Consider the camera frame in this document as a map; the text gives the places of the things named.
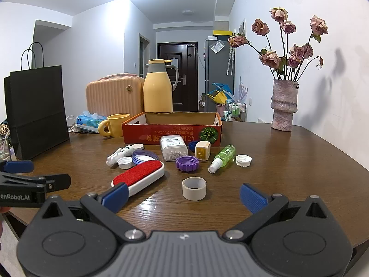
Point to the white paper notice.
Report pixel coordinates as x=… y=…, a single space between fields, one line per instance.
x=175 y=60

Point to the red and white lint brush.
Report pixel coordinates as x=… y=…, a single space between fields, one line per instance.
x=135 y=174

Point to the bunch of dried roses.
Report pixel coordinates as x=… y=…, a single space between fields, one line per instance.
x=271 y=59

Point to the red cardboard box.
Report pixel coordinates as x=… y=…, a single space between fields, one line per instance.
x=144 y=134

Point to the purple notched lid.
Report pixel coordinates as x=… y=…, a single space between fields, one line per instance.
x=188 y=164

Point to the blue tissue pack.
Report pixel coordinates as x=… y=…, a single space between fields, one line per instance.
x=89 y=121

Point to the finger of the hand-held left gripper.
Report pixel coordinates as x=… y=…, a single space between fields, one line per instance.
x=60 y=181
x=18 y=166

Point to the clear glass jar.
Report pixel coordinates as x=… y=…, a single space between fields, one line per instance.
x=4 y=150

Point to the yellow watering can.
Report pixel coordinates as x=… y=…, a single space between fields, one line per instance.
x=219 y=97

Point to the yellow mug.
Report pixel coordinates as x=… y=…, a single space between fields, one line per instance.
x=118 y=127

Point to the pink bucket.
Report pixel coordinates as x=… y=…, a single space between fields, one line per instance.
x=220 y=109

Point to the white tape roll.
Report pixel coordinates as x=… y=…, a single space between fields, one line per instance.
x=194 y=194

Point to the grey refrigerator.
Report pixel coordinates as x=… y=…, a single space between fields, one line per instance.
x=210 y=72

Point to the wicker ball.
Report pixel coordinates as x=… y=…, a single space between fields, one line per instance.
x=3 y=128

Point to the dark blue cap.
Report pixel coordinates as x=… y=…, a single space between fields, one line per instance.
x=191 y=148

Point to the dark entrance door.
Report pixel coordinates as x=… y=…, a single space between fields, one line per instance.
x=187 y=92

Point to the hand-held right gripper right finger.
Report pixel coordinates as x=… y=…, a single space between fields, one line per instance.
x=253 y=197

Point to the green spray bottle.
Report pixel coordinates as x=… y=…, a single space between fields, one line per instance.
x=224 y=155

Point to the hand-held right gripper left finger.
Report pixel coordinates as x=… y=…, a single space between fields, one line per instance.
x=115 y=194

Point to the grey interior door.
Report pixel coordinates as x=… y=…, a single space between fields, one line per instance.
x=145 y=57

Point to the black paper bag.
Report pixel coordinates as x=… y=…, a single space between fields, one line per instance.
x=37 y=112

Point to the ribbed white cap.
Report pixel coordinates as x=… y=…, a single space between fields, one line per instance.
x=243 y=160
x=125 y=162

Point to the white nasal spray bottle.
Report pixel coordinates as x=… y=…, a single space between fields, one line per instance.
x=121 y=153

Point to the pink textured vase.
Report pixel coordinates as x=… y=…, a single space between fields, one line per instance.
x=284 y=106

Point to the clear plastic bag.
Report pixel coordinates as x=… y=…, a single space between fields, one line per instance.
x=217 y=47

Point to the yellow thermos jug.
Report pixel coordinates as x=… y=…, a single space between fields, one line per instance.
x=157 y=92

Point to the white pill container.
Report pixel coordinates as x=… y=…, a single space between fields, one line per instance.
x=173 y=150

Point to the white folded umbrella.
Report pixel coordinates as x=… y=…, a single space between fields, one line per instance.
x=230 y=60

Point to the yellow and white cube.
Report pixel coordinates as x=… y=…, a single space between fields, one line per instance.
x=201 y=150

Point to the yellow and black box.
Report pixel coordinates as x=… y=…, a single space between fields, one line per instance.
x=222 y=32

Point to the metal storage cart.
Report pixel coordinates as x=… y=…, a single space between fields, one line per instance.
x=236 y=109

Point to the blue rimmed lid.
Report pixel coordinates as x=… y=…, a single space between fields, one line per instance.
x=142 y=157

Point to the white wall picture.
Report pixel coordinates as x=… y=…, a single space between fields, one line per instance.
x=242 y=28

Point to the purple flower decoration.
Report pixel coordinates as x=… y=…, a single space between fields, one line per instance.
x=242 y=89

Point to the pink ribbed suitcase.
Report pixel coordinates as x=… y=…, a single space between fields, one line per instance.
x=112 y=98

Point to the round ceiling lamp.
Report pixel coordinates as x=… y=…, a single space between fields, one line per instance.
x=188 y=12

